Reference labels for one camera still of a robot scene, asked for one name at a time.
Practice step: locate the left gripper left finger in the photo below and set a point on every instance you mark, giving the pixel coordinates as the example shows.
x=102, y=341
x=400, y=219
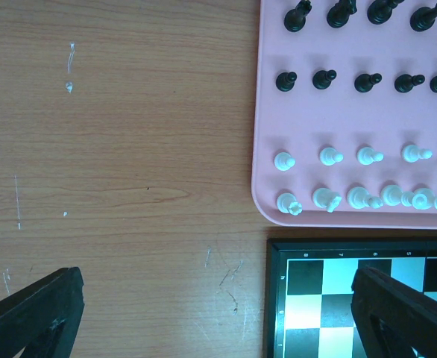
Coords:
x=42, y=320

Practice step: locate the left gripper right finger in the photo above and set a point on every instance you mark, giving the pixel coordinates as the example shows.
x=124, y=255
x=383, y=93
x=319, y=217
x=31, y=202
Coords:
x=392, y=319

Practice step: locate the white king piece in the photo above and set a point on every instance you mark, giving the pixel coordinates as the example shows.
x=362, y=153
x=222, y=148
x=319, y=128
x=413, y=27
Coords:
x=424, y=199

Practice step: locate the white queen piece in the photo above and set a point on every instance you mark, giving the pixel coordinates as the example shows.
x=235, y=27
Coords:
x=393, y=195

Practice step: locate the white bishop left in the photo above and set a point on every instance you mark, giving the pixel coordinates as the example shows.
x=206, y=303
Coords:
x=359, y=197

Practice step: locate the white knight left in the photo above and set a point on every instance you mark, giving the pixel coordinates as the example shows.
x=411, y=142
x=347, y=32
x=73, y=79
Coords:
x=325, y=198

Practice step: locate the white rook left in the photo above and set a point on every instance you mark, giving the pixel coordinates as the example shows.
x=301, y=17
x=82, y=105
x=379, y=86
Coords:
x=287, y=203

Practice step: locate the white pawn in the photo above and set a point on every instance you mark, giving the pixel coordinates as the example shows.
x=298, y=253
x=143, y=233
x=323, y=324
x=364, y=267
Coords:
x=284, y=161
x=412, y=153
x=330, y=156
x=367, y=155

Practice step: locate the pink plastic tray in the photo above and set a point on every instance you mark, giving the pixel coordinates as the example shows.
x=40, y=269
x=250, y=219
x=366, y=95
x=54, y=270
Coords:
x=305, y=120

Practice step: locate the black queen piece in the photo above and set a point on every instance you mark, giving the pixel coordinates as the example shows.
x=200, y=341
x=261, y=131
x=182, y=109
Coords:
x=423, y=18

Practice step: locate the black bishop left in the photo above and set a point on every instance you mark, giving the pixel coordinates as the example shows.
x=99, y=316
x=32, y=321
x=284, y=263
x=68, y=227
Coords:
x=380, y=11

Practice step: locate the black knight left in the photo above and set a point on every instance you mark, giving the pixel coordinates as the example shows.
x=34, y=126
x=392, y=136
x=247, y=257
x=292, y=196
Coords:
x=338, y=15

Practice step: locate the black rook far left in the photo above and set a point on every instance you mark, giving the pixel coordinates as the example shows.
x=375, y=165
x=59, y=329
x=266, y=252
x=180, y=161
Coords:
x=295, y=19

